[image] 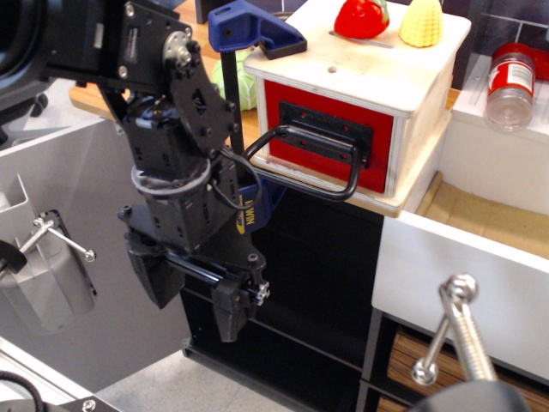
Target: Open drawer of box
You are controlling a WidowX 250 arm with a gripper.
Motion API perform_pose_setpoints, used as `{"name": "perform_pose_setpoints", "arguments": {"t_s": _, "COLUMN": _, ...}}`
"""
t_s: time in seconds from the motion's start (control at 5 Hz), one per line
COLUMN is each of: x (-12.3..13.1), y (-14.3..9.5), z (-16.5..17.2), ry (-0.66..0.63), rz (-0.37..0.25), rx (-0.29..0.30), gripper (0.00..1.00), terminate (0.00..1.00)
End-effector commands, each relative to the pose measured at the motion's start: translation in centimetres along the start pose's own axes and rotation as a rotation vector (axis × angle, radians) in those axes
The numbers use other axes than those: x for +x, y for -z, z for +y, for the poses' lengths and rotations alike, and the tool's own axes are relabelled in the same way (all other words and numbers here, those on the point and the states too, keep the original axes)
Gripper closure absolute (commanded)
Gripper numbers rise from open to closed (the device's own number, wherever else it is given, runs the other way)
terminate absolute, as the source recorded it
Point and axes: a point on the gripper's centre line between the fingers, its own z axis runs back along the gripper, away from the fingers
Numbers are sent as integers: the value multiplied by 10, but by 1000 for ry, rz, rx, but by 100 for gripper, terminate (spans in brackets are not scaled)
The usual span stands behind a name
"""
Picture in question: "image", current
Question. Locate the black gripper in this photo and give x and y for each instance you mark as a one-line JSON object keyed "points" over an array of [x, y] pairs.
{"points": [[188, 227]]}

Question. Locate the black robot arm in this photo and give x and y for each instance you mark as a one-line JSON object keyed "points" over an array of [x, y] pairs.
{"points": [[149, 71]]}

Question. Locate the red drawer front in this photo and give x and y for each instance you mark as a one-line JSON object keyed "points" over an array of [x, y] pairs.
{"points": [[372, 177]]}

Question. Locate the white wooden box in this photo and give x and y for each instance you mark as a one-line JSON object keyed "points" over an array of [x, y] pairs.
{"points": [[408, 83]]}

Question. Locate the black shelf unit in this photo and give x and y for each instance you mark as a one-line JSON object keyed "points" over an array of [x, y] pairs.
{"points": [[318, 341]]}

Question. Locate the silver clamp screw left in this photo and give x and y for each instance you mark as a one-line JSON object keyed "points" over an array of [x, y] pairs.
{"points": [[14, 258]]}

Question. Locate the silver clamp screw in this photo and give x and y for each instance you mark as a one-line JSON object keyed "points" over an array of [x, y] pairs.
{"points": [[456, 295], [14, 258]]}

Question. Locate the silver clamp screw right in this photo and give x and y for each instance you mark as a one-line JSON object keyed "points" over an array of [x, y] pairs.
{"points": [[456, 295]]}

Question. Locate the blue bar clamp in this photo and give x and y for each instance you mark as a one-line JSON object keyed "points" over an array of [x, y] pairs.
{"points": [[235, 27]]}

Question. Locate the white bin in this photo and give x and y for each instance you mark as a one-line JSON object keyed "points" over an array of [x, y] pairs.
{"points": [[481, 208]]}

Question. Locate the red toy strawberry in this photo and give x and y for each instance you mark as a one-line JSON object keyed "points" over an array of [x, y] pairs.
{"points": [[362, 19]]}

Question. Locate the yellow toy corn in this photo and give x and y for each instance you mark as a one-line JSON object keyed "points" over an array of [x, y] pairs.
{"points": [[422, 24]]}

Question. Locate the clear red-label spice jar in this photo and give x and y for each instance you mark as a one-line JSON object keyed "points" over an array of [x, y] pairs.
{"points": [[514, 69]]}

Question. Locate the grey metal bracket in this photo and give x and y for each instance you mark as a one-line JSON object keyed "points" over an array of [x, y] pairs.
{"points": [[53, 291]]}

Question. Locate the black metal drawer handle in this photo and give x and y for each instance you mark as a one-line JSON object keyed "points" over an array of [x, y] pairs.
{"points": [[326, 135]]}

